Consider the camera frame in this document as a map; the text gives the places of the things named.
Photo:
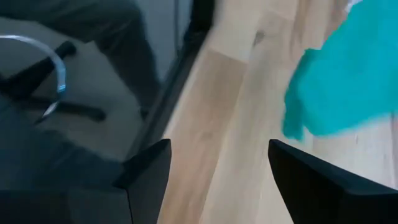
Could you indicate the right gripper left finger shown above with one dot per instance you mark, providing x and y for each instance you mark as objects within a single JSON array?
[{"x": 146, "y": 186}]

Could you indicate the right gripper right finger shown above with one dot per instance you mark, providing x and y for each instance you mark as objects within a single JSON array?
[{"x": 311, "y": 193}]

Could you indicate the teal elastic bandage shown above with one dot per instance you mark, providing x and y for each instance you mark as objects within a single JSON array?
[{"x": 342, "y": 77}]

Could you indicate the person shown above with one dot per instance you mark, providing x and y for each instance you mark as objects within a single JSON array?
[{"x": 130, "y": 62}]

